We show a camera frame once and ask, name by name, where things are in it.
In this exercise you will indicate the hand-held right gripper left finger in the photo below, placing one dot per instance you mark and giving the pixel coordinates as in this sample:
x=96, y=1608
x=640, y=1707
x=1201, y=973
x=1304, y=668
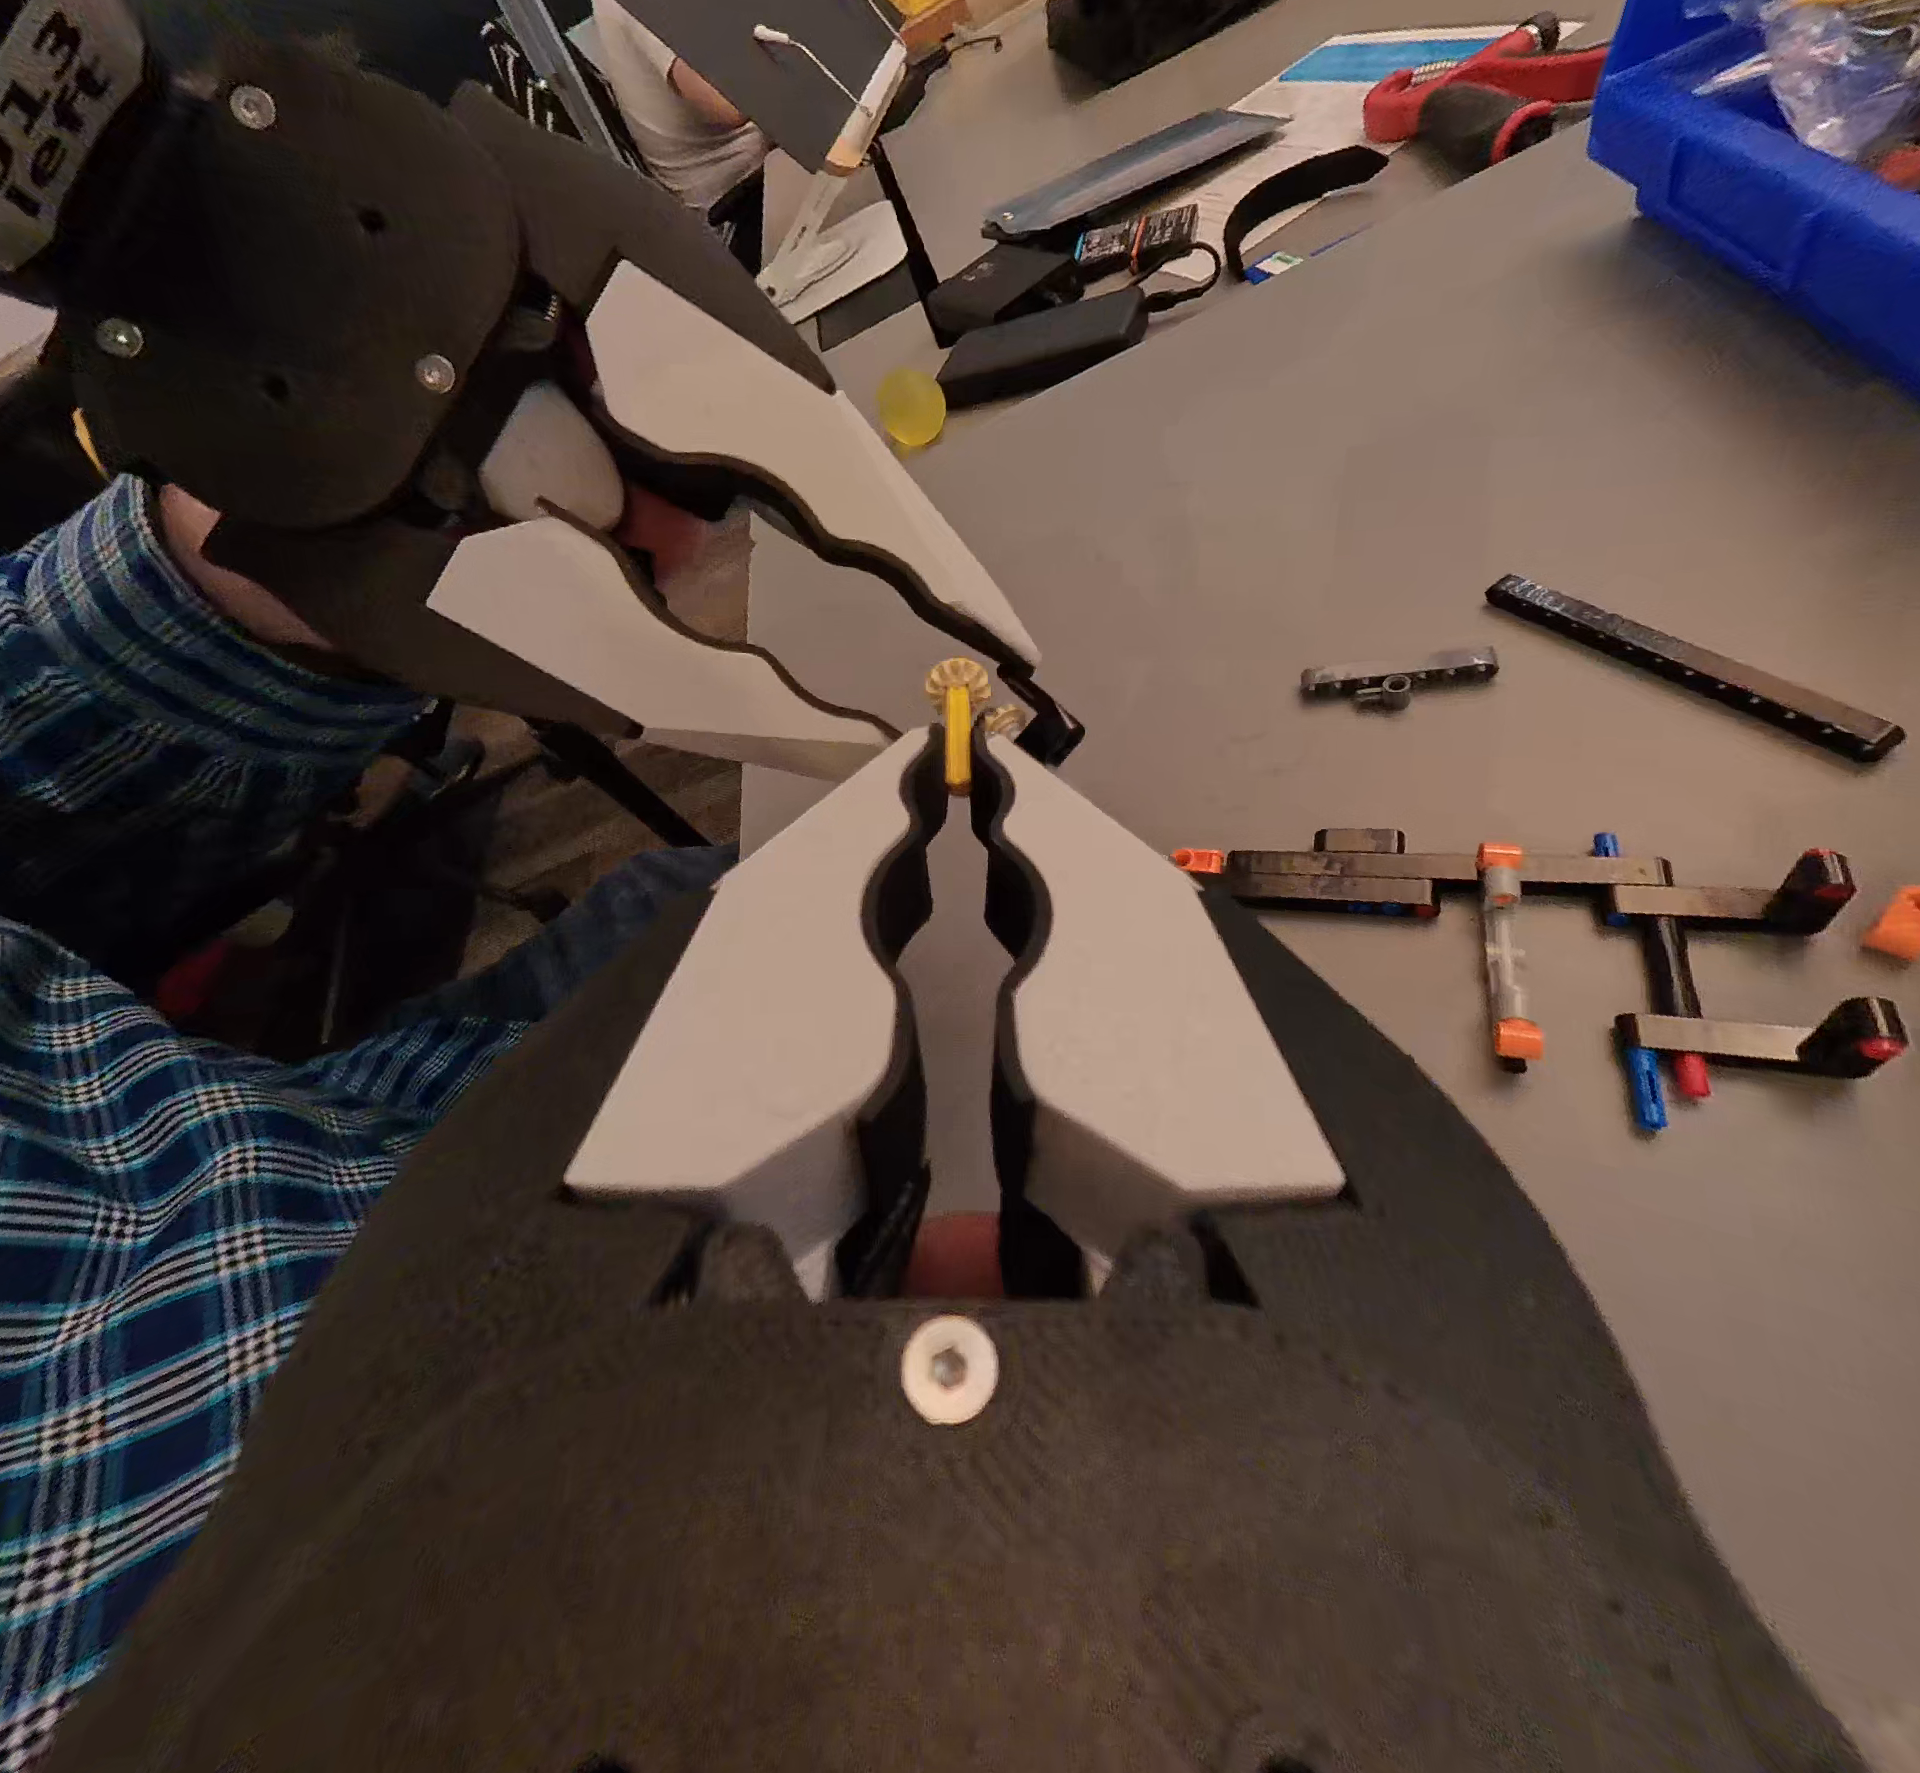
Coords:
x=749, y=1054

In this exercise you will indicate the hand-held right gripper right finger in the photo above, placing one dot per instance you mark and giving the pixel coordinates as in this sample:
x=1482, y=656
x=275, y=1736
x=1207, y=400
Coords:
x=1168, y=1054

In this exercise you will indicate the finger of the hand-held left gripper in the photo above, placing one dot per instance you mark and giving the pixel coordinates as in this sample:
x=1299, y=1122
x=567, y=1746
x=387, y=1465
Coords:
x=781, y=453
x=630, y=633

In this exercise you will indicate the tan lego gear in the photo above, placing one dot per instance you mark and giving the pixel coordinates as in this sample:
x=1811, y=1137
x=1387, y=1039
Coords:
x=954, y=686

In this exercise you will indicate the yellow lego axle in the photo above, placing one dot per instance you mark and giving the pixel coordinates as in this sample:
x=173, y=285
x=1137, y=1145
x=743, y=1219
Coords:
x=960, y=754

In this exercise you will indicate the person's left forearm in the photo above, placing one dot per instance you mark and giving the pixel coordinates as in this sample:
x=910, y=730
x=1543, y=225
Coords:
x=179, y=723

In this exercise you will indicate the black lego beam assembly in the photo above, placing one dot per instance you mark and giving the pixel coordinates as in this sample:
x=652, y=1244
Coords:
x=1350, y=881

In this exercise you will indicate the dark grey lego beam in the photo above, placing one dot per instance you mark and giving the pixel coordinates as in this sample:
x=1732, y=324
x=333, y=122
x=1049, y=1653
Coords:
x=1394, y=677

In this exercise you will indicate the long black lego beam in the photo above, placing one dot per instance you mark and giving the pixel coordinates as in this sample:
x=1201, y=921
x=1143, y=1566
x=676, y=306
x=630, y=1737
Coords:
x=1696, y=671

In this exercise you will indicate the orange lego connector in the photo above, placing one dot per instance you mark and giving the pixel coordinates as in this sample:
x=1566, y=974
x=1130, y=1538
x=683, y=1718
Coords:
x=1898, y=927

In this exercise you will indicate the clear bags of lego parts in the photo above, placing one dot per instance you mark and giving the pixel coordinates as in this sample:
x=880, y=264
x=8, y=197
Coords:
x=1830, y=3

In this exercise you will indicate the person's left hand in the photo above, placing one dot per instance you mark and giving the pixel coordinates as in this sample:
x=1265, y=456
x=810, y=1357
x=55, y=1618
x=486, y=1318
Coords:
x=240, y=580

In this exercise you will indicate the yellow translucent egg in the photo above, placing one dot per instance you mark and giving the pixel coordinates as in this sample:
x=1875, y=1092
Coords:
x=910, y=409

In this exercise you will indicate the person's jeans leg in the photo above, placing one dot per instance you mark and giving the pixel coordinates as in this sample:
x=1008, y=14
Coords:
x=630, y=904

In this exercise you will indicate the black box device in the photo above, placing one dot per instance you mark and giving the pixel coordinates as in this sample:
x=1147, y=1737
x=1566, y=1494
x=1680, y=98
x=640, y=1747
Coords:
x=997, y=288

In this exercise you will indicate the black power bank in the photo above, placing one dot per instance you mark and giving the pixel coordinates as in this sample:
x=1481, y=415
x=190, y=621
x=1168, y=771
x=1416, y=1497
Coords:
x=1050, y=349

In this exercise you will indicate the striped black apron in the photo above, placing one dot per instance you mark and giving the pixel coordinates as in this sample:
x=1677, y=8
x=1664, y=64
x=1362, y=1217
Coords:
x=539, y=92

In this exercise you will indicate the dark flat pouch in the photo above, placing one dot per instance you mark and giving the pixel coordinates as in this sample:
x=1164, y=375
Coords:
x=1139, y=160

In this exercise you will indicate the person's plaid shirt torso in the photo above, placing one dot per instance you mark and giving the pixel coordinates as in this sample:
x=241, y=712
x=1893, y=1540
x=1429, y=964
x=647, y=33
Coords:
x=179, y=1278

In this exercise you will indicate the printed paper sheet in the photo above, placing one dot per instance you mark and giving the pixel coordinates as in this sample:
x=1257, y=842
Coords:
x=1350, y=64

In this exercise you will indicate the red bar clamp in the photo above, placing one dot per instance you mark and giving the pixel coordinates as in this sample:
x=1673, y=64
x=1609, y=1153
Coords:
x=1485, y=99

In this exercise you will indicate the blue storage bin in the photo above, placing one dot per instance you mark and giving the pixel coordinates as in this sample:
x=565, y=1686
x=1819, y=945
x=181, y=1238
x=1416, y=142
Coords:
x=1753, y=198

